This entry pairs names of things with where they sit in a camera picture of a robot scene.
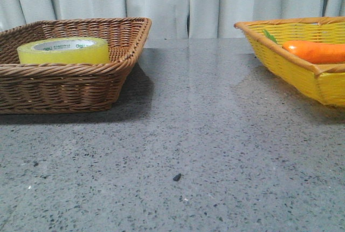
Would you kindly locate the yellow tape roll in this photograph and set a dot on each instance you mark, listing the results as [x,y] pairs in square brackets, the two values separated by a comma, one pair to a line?
[70,50]

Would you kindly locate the small black debris piece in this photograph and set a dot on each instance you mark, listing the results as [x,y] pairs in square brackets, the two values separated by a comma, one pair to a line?
[177,177]

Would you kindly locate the white curtain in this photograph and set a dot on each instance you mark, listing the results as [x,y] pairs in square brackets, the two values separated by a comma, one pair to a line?
[172,0]

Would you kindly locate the brown wicker basket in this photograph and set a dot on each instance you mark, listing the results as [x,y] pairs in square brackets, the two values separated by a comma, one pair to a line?
[72,88]

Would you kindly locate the orange toy carrot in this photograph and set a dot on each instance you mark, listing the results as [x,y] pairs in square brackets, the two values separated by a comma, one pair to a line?
[313,52]

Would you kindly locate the yellow woven basket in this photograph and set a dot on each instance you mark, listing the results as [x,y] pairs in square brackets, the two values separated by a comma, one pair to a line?
[321,82]

